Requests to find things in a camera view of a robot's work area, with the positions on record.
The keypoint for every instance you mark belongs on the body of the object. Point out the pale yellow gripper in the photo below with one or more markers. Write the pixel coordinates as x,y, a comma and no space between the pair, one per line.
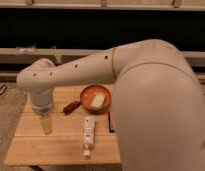
46,123

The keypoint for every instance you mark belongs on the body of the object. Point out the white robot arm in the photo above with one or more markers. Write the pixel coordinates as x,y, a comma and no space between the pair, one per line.
157,100

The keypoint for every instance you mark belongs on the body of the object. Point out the wooden table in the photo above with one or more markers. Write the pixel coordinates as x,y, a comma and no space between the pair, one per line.
64,146

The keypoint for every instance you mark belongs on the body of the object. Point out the white remote control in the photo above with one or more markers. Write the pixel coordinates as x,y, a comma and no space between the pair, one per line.
88,136

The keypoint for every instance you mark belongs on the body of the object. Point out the orange bowl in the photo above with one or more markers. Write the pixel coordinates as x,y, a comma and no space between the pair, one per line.
88,94

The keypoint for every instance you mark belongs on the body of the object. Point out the white soap bar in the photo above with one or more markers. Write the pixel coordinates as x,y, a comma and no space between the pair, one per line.
97,101

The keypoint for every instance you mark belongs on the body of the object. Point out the dark red rectangular box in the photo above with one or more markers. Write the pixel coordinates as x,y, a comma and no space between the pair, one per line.
111,122

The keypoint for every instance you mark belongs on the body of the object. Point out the brown handled tool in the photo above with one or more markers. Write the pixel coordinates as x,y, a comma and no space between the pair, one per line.
71,107

